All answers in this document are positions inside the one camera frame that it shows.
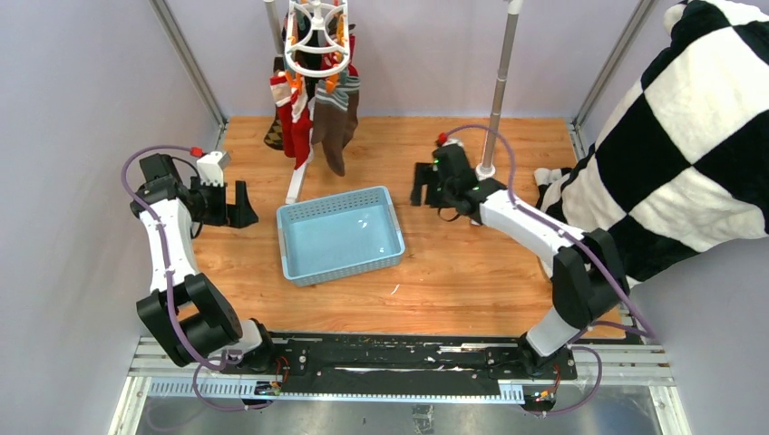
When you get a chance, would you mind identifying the black white checkered blanket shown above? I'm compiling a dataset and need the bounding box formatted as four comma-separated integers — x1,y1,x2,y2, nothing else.
534,1,768,285

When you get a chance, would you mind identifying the white round sock hanger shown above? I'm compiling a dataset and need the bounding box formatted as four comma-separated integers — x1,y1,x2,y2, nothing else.
284,1,353,78

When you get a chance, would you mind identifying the brown sock striped cuff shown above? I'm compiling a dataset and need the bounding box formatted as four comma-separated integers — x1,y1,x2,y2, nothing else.
311,80,349,177

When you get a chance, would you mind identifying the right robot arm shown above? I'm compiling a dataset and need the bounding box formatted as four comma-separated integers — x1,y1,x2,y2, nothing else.
411,142,629,379

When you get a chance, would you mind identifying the white grey drying rack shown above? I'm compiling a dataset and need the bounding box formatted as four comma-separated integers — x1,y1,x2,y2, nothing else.
264,1,523,180

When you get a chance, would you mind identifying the brown argyle sock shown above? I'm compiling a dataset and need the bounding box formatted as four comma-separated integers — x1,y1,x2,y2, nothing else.
263,117,284,151

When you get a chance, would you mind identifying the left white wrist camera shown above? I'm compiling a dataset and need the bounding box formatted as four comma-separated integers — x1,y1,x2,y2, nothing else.
196,150,231,188

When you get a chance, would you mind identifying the aluminium frame rail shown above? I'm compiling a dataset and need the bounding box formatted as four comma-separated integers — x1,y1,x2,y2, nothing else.
110,333,691,434

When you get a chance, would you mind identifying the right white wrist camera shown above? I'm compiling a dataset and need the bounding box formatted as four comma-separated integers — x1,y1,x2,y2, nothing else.
435,132,464,148

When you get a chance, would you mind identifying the red snowflake christmas sock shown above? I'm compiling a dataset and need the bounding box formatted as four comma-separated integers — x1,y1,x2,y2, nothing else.
270,71,313,170

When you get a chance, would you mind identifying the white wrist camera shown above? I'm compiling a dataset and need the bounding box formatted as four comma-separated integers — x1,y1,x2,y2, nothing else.
435,132,464,148
196,150,231,188

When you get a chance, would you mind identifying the light blue plastic basket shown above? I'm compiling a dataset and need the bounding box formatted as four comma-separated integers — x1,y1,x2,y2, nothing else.
276,186,406,287

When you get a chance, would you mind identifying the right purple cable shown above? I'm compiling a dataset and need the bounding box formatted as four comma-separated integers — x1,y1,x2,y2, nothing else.
437,124,657,418

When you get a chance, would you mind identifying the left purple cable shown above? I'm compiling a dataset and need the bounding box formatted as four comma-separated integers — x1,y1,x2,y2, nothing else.
121,144,275,413

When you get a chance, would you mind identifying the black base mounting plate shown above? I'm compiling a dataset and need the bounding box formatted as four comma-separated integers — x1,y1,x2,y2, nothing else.
219,332,579,398

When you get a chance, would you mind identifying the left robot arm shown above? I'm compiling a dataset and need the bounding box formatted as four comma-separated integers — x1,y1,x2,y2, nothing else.
124,146,278,374

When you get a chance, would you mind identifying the purple cable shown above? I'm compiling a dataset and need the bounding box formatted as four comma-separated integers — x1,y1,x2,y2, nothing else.
121,144,275,413
437,124,657,418

